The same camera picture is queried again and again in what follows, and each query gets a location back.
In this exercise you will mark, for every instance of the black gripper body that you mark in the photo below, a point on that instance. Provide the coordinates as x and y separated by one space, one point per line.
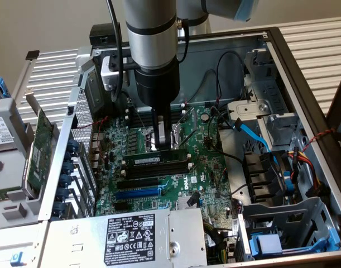
157 86

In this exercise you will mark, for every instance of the silver metal disk bay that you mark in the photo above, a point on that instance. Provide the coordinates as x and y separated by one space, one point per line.
248 109

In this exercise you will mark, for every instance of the green graphics card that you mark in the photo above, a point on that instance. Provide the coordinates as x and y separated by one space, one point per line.
40 150

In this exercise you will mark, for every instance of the silver CPU socket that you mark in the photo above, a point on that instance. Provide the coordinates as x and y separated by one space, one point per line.
177 136

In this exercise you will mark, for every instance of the silver hard disk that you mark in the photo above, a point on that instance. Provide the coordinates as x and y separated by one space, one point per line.
0 128

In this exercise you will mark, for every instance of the silver power supply unit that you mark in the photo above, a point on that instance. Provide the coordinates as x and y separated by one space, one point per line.
75 245

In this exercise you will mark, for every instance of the blue disk caddy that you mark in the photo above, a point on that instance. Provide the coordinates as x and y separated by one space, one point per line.
268 244

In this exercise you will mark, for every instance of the blue plastic bracket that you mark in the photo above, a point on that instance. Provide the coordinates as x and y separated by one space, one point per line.
1 83

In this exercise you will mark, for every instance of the short black expansion slot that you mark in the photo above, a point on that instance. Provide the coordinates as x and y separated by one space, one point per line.
121 206

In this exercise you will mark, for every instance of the blue card retention clip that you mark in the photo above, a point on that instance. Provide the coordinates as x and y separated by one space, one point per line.
63 194
59 208
67 168
66 181
73 145

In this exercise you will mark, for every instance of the black box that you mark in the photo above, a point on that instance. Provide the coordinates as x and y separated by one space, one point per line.
103 33

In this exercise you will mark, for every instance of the green ram stick white label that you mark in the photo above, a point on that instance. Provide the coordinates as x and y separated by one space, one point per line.
142 159

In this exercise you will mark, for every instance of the blue case latch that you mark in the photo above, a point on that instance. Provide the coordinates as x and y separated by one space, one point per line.
16 258

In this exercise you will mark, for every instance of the black table end cap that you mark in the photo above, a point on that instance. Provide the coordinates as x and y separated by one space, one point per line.
32 54

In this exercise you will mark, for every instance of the long black expansion slot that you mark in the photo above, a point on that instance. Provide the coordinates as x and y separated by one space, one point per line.
138 183

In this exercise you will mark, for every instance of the grey metal disk bay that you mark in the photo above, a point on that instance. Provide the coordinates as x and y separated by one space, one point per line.
287 215

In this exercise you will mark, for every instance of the metal locking lever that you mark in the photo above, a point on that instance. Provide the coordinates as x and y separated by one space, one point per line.
188 137
139 117

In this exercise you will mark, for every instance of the green Dell motherboard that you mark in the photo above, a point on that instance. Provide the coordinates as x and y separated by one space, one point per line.
203 156

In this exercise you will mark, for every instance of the dark brown panel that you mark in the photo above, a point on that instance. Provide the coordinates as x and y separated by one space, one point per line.
339 106

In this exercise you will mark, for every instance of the round coin battery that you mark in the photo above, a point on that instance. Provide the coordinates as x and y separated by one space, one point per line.
205 116

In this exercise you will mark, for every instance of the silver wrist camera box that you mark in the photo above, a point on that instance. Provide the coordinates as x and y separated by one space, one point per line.
110 75

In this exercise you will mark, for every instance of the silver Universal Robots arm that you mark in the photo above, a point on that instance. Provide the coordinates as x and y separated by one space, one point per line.
150 42

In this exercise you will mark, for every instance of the blue expansion slot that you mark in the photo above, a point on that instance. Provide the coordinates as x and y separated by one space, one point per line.
138 193

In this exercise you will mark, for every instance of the open grey PC case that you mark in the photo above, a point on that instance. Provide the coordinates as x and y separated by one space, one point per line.
203 56

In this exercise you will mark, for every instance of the silver chipset heatsink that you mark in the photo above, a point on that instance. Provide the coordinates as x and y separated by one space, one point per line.
182 203

